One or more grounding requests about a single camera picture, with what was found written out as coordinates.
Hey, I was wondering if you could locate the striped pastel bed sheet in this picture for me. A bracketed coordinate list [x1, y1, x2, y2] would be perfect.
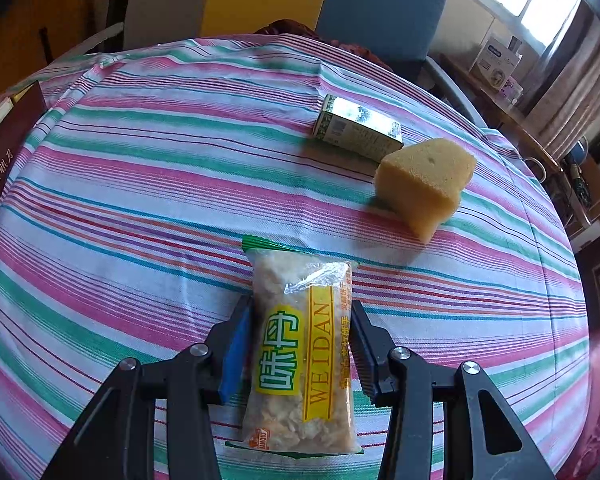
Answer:
[0, 35, 588, 479]

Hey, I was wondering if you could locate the white appliance box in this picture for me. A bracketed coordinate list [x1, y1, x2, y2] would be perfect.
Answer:
[469, 36, 521, 91]

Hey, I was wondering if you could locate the dark red garment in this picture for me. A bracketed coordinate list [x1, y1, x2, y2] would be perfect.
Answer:
[254, 20, 392, 72]

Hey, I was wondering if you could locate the small purple box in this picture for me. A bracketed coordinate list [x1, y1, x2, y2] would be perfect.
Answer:
[500, 76, 524, 105]

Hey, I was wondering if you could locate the yellow green snack packet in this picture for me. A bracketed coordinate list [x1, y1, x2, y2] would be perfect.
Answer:
[239, 235, 361, 456]

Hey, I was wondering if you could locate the pink curtain right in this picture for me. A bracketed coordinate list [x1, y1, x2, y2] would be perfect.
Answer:
[526, 18, 600, 159]

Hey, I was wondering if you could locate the large yellow sponge block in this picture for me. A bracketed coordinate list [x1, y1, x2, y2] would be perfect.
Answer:
[374, 138, 477, 244]

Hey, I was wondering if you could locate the wooden side desk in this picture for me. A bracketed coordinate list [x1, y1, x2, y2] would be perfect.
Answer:
[439, 54, 600, 252]

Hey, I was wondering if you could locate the grey yellow blue chair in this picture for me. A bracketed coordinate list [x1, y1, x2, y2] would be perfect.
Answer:
[76, 0, 484, 126]

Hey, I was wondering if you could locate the green white medicine box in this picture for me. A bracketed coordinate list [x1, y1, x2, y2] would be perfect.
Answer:
[312, 94, 403, 162]

